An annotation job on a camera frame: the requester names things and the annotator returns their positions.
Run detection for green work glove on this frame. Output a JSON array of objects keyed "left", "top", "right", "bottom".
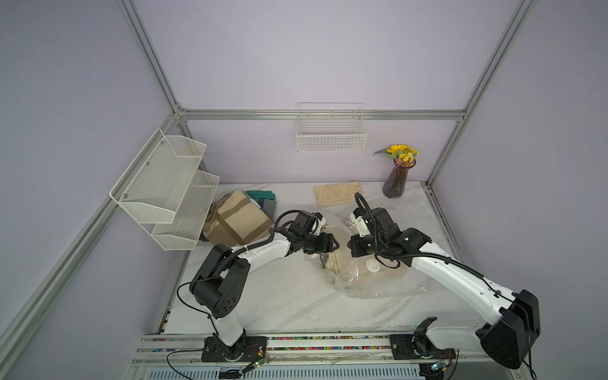
[{"left": 245, "top": 190, "right": 276, "bottom": 200}]

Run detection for clear plastic vacuum bag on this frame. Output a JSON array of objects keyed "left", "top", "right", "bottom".
[{"left": 303, "top": 192, "right": 457, "bottom": 300}]

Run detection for dark grey garment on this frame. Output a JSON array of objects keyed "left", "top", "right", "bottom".
[{"left": 260, "top": 199, "right": 276, "bottom": 220}]

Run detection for white mesh two-tier shelf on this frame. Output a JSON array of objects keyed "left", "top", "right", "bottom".
[{"left": 109, "top": 129, "right": 220, "bottom": 252}]

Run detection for cream knitted scarf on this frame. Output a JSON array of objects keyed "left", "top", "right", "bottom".
[{"left": 321, "top": 228, "right": 380, "bottom": 289}]

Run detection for yellow flower bouquet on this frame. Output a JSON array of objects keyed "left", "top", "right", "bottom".
[{"left": 374, "top": 144, "right": 420, "bottom": 166}]

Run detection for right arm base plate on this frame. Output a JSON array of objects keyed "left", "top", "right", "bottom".
[{"left": 389, "top": 333, "right": 457, "bottom": 360}]

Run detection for purple glass vase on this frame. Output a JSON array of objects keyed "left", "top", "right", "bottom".
[{"left": 383, "top": 159, "right": 416, "bottom": 199}]

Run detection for white vacuum bag valve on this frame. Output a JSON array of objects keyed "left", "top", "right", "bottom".
[{"left": 365, "top": 259, "right": 381, "bottom": 273}]

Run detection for beige leather gloves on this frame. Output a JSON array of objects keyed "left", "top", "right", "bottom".
[{"left": 313, "top": 181, "right": 364, "bottom": 207}]

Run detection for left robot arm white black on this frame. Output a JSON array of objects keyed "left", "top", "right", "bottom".
[{"left": 188, "top": 210, "right": 340, "bottom": 348}]

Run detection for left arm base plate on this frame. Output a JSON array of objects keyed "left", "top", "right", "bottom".
[{"left": 201, "top": 334, "right": 269, "bottom": 363}]

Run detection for beige brown striped scarf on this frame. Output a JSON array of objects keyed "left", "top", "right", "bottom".
[{"left": 202, "top": 190, "right": 274, "bottom": 247}]

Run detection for aluminium mounting rail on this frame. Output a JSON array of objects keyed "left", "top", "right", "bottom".
[{"left": 129, "top": 326, "right": 492, "bottom": 371}]

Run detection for white wire wall basket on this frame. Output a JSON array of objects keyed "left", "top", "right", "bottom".
[{"left": 296, "top": 102, "right": 367, "bottom": 153}]

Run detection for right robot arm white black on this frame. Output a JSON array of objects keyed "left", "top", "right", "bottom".
[{"left": 348, "top": 193, "right": 541, "bottom": 369}]

